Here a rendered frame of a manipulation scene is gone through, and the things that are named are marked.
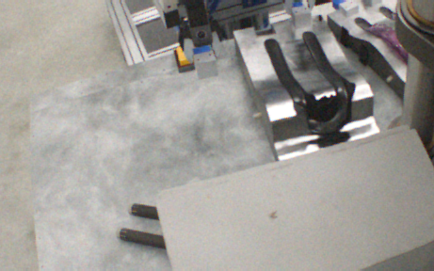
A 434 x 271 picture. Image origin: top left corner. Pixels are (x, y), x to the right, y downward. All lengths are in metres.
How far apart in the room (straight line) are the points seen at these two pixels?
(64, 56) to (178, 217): 2.60
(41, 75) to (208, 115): 1.68
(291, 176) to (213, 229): 0.10
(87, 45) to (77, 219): 1.81
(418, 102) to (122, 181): 0.90
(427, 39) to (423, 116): 0.17
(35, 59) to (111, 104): 1.62
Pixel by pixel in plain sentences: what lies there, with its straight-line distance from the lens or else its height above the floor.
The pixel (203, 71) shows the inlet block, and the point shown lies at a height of 0.93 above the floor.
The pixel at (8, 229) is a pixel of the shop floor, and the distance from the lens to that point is 2.60.
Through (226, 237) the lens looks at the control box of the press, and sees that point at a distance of 0.60.
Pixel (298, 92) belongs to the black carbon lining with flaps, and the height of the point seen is 0.92.
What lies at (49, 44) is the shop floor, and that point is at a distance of 3.32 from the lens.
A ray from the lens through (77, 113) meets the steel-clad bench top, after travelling 1.71.
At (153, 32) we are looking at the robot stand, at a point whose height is 0.21.
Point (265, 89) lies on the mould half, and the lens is 1.50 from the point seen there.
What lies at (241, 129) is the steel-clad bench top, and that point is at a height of 0.80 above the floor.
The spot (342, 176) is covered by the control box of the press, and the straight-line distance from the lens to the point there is 0.64.
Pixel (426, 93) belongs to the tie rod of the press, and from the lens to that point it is 0.80.
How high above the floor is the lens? 1.99
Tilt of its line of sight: 50 degrees down
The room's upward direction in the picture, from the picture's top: 11 degrees counter-clockwise
